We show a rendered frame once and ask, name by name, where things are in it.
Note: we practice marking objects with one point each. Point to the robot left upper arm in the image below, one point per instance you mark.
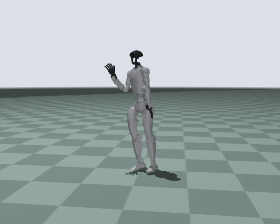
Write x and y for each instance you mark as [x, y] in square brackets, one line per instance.
[145, 72]

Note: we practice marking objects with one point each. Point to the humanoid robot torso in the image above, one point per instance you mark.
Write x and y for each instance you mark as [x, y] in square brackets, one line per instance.
[136, 79]

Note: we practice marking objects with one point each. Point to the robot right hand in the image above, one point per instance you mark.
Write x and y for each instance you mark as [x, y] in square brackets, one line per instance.
[111, 70]

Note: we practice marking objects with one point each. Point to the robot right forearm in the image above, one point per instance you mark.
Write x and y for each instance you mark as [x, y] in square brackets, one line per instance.
[117, 82]

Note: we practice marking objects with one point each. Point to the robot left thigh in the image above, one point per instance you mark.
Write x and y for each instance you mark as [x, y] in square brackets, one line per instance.
[147, 122]

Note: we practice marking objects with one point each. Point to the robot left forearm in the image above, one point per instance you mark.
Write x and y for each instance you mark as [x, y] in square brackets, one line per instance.
[147, 96]

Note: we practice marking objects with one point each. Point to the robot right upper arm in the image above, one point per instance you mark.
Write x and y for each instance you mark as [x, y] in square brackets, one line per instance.
[128, 83]

